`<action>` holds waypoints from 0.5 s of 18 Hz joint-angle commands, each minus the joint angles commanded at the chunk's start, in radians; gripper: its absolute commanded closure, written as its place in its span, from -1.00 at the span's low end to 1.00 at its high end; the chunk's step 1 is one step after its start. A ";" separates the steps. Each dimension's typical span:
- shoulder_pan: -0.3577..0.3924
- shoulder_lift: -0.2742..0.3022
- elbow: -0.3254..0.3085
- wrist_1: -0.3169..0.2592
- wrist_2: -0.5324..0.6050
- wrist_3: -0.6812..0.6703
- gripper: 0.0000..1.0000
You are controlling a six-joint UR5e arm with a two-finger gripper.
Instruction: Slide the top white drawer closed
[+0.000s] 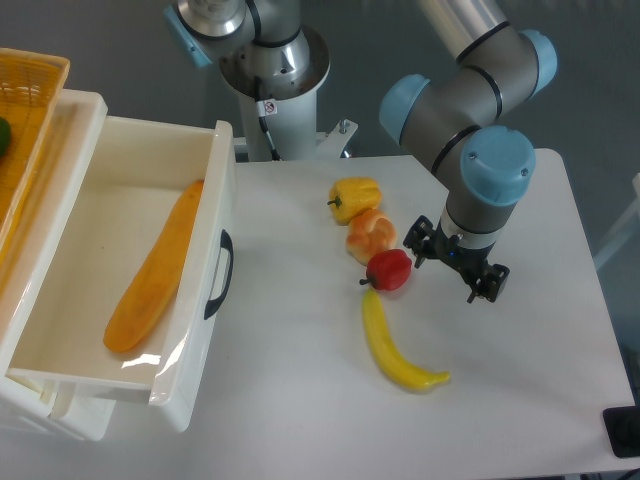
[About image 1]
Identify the black device at edge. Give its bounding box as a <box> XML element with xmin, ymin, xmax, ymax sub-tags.
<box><xmin>602</xmin><ymin>406</ymin><xmax>639</xmax><ymax>458</ymax></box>

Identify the orange baguette bread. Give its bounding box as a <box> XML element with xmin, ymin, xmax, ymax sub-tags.
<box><xmin>103</xmin><ymin>180</ymin><xmax>204</xmax><ymax>353</ymax></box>

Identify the black drawer handle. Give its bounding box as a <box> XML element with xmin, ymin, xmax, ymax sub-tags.
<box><xmin>203</xmin><ymin>229</ymin><xmax>235</xmax><ymax>320</ymax></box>

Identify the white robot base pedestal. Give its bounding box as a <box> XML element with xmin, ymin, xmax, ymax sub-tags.
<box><xmin>219</xmin><ymin>25</ymin><xmax>358</xmax><ymax>162</ymax></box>

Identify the orange woven basket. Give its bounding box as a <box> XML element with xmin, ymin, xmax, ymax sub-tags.
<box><xmin>1</xmin><ymin>48</ymin><xmax>70</xmax><ymax>258</ymax></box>

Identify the yellow bell pepper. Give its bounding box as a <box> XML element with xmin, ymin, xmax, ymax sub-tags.
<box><xmin>327</xmin><ymin>177</ymin><xmax>383</xmax><ymax>225</ymax></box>

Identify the braided bread roll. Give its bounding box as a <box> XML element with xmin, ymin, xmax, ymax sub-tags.
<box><xmin>345</xmin><ymin>209</ymin><xmax>398</xmax><ymax>265</ymax></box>

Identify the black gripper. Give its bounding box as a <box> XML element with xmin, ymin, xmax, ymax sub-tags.
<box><xmin>403</xmin><ymin>215</ymin><xmax>510</xmax><ymax>304</ymax></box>

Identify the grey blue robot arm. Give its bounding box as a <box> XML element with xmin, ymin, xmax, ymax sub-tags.
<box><xmin>164</xmin><ymin>1</ymin><xmax>558</xmax><ymax>301</ymax></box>

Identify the black cable on pedestal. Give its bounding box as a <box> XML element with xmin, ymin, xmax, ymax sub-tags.
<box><xmin>253</xmin><ymin>74</ymin><xmax>282</xmax><ymax>162</ymax></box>

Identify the yellow banana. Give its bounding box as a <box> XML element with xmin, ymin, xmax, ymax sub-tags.
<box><xmin>361</xmin><ymin>289</ymin><xmax>450</xmax><ymax>392</ymax></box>

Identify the red bell pepper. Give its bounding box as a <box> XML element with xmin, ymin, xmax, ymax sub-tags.
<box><xmin>359</xmin><ymin>249</ymin><xmax>412</xmax><ymax>291</ymax></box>

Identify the green fruit in basket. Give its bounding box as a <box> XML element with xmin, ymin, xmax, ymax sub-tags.
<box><xmin>0</xmin><ymin>117</ymin><xmax>12</xmax><ymax>156</ymax></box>

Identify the white drawer cabinet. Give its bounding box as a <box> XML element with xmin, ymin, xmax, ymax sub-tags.
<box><xmin>1</xmin><ymin>90</ymin><xmax>115</xmax><ymax>440</ymax></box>

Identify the white top drawer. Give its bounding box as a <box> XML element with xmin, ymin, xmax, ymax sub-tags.
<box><xmin>9</xmin><ymin>117</ymin><xmax>235</xmax><ymax>432</ymax></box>

